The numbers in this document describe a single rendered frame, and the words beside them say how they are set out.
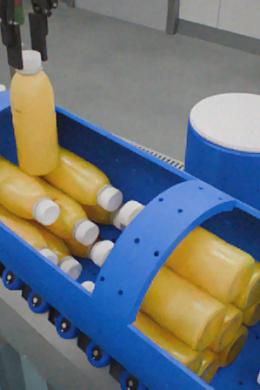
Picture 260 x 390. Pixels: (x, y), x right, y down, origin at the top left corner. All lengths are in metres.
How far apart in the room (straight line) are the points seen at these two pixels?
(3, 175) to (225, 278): 0.42
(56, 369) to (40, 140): 0.39
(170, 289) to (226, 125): 0.65
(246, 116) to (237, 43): 3.21
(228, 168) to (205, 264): 0.56
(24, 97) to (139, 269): 0.34
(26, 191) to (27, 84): 0.17
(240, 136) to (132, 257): 0.64
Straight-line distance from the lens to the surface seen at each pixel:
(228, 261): 0.68
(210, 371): 0.80
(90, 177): 0.90
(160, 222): 0.66
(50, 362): 0.97
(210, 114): 1.31
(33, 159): 0.89
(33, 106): 0.84
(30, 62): 0.83
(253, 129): 1.27
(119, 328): 0.68
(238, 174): 1.23
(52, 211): 0.86
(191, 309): 0.67
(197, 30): 4.68
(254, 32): 4.45
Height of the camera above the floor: 1.65
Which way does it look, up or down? 37 degrees down
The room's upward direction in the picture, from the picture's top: 1 degrees clockwise
